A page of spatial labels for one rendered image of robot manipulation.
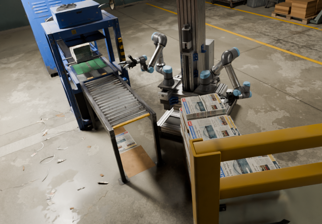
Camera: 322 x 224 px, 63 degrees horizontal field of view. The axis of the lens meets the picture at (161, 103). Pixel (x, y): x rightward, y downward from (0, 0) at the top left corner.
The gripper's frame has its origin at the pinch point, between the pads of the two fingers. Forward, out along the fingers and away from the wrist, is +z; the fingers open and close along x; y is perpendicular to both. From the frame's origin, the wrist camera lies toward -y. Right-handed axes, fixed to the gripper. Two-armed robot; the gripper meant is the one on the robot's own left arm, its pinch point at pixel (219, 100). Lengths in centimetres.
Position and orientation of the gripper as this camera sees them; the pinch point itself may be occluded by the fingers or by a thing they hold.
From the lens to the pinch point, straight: 295.2
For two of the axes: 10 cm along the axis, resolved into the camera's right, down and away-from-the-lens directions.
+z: -9.8, 1.6, -0.6
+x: 1.4, 5.2, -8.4
